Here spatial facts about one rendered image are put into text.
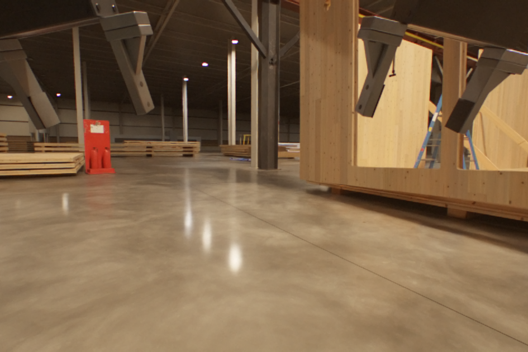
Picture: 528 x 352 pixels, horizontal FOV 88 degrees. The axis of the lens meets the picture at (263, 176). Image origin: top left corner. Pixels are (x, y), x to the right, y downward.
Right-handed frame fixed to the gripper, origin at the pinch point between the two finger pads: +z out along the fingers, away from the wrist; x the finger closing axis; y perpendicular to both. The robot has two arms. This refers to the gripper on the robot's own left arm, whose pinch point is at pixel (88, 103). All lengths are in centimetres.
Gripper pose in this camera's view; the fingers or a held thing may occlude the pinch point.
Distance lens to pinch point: 40.7
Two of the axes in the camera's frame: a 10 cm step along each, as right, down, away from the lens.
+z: 1.5, 8.7, 4.7
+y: 0.5, -4.9, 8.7
